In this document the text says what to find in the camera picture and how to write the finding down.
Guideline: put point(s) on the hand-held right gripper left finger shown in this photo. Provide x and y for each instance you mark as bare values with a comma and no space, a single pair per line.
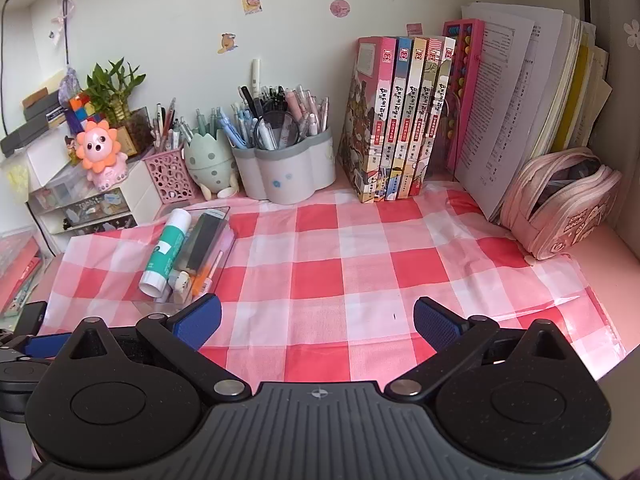
197,320

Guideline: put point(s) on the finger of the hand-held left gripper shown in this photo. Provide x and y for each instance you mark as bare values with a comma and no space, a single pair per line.
47,345
31,317

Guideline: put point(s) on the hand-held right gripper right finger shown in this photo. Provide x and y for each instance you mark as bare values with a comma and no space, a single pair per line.
440,322

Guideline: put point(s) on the peach orange highlighter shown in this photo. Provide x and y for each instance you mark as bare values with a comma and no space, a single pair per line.
202,280

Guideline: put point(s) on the worn white eraser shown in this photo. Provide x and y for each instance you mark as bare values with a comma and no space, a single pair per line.
179,280

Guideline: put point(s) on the white green glue stick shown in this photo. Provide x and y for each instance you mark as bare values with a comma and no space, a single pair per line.
167,250

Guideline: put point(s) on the clear plastic box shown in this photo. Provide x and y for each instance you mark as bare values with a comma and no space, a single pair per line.
227,247

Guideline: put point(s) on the dark pencil lead case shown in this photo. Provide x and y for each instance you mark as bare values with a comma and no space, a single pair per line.
205,240

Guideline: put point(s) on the pink book stack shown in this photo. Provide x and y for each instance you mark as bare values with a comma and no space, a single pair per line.
17,275

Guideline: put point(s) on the red white checked cloth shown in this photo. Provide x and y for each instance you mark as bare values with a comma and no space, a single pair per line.
350,260

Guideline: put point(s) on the white desktop drawer organizer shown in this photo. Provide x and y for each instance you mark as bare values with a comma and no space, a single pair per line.
145,195

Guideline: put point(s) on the pink mesh pen holder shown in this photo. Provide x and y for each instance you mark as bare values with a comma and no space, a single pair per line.
170,177

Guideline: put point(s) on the green egg-shaped pen holder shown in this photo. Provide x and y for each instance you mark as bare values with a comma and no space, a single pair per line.
210,165

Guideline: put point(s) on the pink pencil case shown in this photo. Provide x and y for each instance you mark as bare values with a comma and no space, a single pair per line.
575,220

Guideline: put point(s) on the grey white pen holder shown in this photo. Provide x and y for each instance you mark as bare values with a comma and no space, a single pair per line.
290,175

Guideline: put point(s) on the dark rectangular box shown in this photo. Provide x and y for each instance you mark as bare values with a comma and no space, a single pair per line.
22,139
37,104

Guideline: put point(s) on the orange pink sunflower toy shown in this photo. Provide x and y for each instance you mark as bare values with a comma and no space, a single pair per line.
97,142

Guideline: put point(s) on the bunch of thin pens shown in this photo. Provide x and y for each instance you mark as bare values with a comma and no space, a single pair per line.
170,127

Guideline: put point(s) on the small bunch of pastel pens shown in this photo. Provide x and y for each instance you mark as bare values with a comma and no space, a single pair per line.
205,122

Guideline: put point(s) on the blue-spined comic book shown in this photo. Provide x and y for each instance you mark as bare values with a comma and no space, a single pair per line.
397,125

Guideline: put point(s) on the orange-spined comic book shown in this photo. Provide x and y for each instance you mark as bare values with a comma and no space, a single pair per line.
412,120

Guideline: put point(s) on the black rimmed magnifying glass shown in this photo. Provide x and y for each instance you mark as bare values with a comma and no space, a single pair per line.
277,130

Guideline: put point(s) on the red-striped comic book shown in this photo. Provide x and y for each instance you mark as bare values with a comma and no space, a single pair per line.
427,110

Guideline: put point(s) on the pink-spined comic book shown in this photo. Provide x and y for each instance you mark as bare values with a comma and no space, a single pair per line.
357,125

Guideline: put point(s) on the colourful puzzle cube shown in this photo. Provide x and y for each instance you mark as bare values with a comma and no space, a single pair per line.
80,105

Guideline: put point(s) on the stack of paper booklets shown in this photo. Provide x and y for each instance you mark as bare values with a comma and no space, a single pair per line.
495,110

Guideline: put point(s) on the purple mesh pouch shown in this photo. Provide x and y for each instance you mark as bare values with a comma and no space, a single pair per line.
70,86

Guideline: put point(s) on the green-topped comic book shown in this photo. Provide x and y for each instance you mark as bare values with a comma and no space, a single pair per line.
442,85

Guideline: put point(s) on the large bunch of pens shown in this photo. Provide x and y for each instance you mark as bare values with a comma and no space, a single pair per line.
310,110

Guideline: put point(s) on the pink abacus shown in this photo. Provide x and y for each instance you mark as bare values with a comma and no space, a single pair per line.
472,85

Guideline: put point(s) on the lucky bamboo in glass vase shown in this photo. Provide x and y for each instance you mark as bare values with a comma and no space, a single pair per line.
115,80

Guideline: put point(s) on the white capped pen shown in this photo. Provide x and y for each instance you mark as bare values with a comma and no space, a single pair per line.
256,75

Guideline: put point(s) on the brown yellow animal wall sticker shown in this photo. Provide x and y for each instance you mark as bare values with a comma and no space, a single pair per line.
226,42

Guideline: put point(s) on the yellow pink round wall sticker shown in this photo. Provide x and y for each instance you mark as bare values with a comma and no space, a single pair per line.
252,2

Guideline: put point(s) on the white flower wall sticker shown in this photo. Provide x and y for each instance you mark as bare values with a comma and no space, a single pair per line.
634,32

